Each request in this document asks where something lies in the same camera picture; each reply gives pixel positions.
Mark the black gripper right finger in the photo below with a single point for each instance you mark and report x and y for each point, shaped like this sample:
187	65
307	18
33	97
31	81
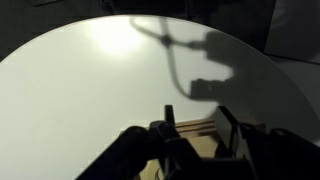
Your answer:
266	153

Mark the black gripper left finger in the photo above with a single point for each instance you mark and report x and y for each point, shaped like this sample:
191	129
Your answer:
140	153

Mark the wooden slatted box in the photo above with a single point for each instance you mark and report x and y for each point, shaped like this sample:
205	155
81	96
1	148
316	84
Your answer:
200	145

